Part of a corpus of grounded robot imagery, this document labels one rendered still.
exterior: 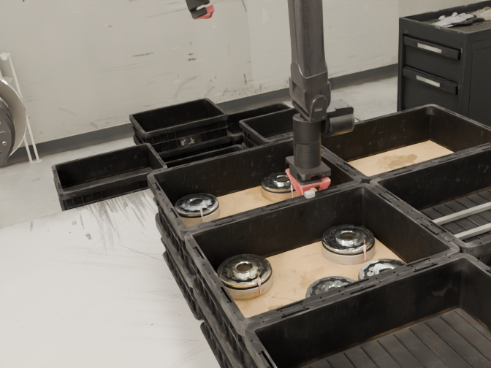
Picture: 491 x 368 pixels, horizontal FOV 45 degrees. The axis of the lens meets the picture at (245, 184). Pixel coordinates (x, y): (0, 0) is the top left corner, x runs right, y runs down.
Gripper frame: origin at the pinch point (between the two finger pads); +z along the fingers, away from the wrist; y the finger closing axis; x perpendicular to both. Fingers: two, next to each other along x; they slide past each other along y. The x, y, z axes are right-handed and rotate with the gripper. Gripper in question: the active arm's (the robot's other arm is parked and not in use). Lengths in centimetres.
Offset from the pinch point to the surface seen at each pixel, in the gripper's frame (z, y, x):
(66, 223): 19, 48, 54
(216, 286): -4.6, -29.8, 27.9
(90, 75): 38, 295, 36
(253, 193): 4.3, 17.0, 7.5
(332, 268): 4.4, -19.7, 3.1
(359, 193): -4.4, -9.0, -7.6
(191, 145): 37, 138, 1
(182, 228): -4.7, -9.4, 29.4
